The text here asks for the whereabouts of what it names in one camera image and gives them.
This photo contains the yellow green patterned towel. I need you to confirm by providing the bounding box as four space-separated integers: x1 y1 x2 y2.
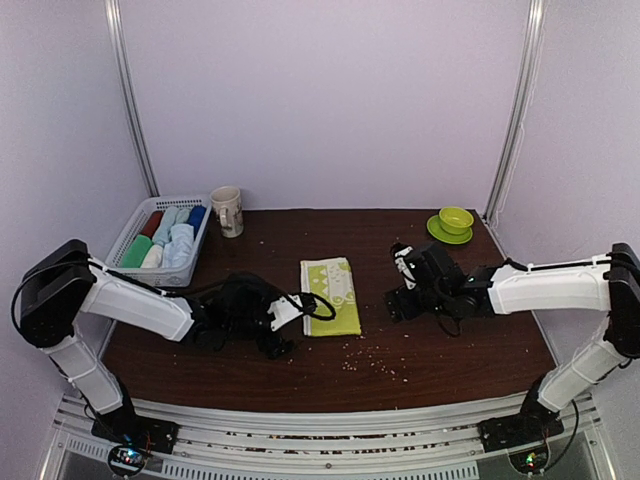
300 257 362 337

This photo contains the light blue towel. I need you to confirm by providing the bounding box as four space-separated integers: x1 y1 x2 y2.
161 223 194 269
152 206 179 247

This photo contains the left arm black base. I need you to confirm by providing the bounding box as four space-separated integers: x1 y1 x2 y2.
91 415 179 454

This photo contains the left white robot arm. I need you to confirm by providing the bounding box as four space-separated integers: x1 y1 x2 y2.
10 239 310 444

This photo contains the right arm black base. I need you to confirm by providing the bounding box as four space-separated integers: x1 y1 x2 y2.
477 414 564 453

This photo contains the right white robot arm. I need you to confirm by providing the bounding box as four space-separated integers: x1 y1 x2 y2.
385 242 639 442

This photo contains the green saucer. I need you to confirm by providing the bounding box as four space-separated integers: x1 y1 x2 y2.
425 213 474 246

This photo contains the green cup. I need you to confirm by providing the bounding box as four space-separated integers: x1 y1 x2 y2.
438 206 474 235

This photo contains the rolled white towel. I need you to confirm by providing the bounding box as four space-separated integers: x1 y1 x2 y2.
140 244 164 269

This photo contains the beige ceramic mug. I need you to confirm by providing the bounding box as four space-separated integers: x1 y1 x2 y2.
209 186 244 239

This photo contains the rolled dark blue towel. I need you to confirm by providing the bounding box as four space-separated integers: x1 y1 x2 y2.
187 205 207 235

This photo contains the white plastic basket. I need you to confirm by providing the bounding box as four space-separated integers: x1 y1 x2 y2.
104 194 212 288

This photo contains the rolled pale teal towel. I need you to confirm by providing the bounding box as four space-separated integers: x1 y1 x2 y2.
174 208 191 225

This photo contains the rolled green towel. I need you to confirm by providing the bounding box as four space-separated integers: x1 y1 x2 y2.
119 235 153 269

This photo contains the rolled light blue towel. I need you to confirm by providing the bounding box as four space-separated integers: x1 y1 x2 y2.
152 206 179 247

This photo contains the rolled brown towel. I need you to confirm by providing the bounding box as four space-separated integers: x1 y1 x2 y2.
139 211 164 239

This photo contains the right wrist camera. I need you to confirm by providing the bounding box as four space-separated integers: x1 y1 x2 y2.
390 242 426 290

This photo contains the aluminium front rail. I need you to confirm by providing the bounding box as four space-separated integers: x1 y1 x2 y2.
36 394 623 479

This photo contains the right aluminium frame post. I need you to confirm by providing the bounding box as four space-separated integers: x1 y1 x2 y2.
484 0 548 225

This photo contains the aluminium frame post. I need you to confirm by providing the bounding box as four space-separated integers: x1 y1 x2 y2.
104 0 160 197
484 0 548 225

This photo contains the left aluminium frame post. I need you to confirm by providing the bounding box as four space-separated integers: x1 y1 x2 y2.
104 0 160 197

